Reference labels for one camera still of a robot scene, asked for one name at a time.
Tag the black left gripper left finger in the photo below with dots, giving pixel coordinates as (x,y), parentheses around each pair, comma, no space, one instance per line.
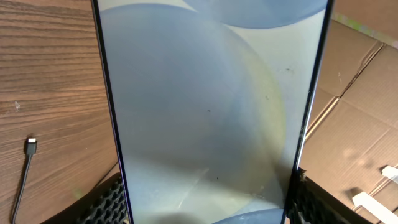
(106,204)

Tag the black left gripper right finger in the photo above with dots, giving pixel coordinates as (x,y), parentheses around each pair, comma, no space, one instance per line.
(307,202)

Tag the blue screen smartphone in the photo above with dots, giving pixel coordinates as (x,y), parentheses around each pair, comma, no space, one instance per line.
(209,103)

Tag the white tape strip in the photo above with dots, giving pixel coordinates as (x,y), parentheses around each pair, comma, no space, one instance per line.
(362,199)

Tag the brown cardboard sheet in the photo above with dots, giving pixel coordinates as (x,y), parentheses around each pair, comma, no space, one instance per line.
(353,125)

